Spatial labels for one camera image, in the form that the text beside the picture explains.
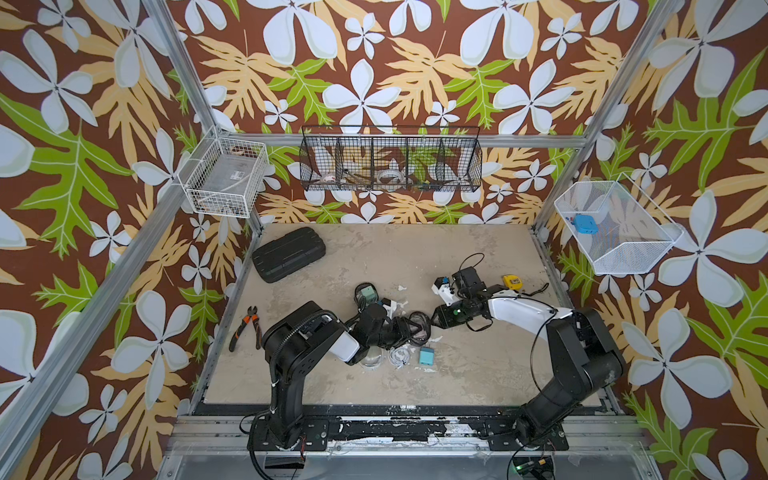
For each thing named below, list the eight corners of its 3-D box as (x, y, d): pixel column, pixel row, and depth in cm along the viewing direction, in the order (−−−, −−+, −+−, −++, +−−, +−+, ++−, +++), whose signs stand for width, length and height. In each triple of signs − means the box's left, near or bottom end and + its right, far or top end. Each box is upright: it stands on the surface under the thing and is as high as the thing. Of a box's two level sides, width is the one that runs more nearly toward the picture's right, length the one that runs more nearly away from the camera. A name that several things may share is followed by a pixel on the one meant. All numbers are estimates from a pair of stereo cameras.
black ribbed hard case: (267, 288, 104) (261, 278, 98) (251, 263, 110) (245, 252, 105) (328, 254, 113) (325, 243, 108) (310, 234, 120) (307, 222, 115)
